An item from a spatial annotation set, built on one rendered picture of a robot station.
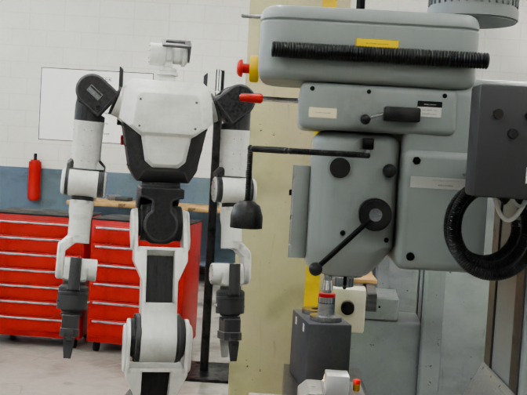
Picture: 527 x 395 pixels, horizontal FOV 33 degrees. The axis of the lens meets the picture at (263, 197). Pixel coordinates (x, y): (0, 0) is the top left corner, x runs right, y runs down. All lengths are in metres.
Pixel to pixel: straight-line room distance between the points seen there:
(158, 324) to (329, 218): 0.85
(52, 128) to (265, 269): 7.83
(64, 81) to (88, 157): 8.70
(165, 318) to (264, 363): 1.28
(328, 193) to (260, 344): 1.96
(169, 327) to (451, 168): 1.06
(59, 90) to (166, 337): 8.92
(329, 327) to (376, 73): 0.81
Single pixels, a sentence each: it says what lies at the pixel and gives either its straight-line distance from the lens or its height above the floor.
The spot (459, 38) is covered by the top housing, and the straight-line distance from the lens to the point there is 1.95.
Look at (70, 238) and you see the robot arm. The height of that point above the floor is 1.28.
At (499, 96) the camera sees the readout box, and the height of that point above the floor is 1.70.
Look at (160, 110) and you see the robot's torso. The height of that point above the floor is 1.68.
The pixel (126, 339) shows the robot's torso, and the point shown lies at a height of 1.01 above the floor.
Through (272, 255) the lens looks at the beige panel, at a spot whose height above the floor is 1.14.
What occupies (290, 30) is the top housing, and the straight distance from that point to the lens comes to 1.92.
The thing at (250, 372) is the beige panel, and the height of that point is 0.63.
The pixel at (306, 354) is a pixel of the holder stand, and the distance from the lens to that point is 2.45.
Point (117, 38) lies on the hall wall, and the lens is 11.30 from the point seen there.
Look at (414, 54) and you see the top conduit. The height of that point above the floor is 1.79.
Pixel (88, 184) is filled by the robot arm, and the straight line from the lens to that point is 2.68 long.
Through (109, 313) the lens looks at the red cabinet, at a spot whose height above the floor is 0.31.
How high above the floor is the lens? 1.58
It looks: 3 degrees down
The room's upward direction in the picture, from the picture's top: 3 degrees clockwise
